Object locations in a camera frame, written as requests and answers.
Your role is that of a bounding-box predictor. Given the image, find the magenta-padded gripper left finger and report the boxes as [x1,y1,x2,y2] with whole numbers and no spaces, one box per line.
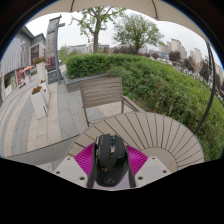
[52,142,98,189]

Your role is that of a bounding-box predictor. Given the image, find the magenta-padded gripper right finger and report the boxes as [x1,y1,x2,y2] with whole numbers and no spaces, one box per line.
[124,144,173,189]

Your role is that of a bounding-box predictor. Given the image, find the black computer mouse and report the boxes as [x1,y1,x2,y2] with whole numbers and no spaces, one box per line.
[93,133,130,188]

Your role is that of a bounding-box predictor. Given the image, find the white planter with orange flowers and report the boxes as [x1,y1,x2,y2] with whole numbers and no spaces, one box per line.
[30,85,50,120]

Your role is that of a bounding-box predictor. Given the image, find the green hedge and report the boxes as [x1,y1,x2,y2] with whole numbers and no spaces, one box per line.
[63,53,224,163]

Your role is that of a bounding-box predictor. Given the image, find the slatted wooden chair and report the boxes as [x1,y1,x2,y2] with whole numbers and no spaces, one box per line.
[79,76,146,129]

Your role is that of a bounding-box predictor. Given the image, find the white planter with green plants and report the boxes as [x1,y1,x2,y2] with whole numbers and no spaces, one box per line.
[33,57,48,83]

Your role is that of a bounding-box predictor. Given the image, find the distant apartment buildings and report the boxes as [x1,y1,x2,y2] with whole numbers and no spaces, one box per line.
[64,37,224,84]

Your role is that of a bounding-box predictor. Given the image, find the grey storefront building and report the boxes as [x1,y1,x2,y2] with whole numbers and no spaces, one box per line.
[0,26,47,103]

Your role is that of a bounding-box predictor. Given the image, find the dark tall sign pylon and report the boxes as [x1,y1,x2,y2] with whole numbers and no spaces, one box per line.
[45,14,66,85]

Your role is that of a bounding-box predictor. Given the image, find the slender leaning tree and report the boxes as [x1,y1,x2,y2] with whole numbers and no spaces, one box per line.
[69,6,126,54]

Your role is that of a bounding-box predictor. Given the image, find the round-crowned tree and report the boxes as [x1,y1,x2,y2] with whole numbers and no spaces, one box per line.
[113,12,165,55]

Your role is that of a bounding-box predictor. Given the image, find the beige cantilever patio umbrella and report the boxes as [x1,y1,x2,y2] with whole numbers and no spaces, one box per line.
[31,0,224,136]

